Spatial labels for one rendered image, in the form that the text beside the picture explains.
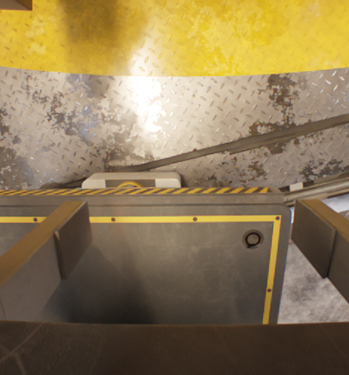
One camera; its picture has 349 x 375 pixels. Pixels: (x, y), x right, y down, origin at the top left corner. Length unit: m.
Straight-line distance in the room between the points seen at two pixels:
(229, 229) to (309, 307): 0.69
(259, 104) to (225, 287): 0.51
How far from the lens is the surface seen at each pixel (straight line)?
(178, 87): 0.80
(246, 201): 0.52
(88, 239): 0.17
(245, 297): 0.64
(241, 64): 0.83
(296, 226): 0.17
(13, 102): 0.94
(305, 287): 1.10
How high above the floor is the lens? 0.80
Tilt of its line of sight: 73 degrees down
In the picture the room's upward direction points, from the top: 175 degrees counter-clockwise
